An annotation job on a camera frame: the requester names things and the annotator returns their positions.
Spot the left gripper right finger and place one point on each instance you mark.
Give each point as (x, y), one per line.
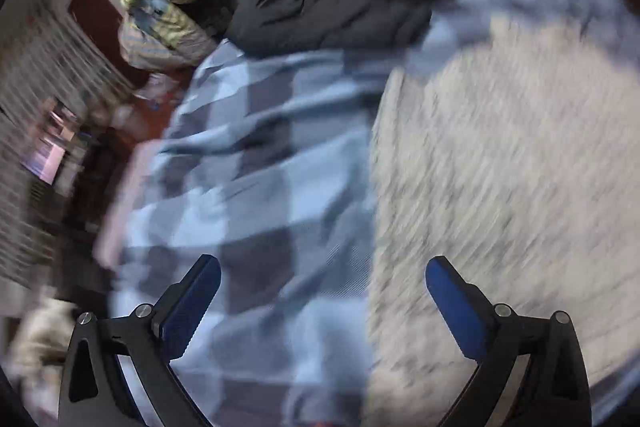
(554, 389)

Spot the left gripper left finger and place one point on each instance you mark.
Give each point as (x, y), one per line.
(94, 390)

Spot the cream plaid tweed jacket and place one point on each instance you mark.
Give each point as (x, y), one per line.
(519, 162)

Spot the blue checkered bed quilt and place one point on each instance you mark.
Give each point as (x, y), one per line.
(265, 166)

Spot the plaid curtain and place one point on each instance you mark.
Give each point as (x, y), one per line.
(47, 57)

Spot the pile of striped bedding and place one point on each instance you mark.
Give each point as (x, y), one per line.
(159, 35)

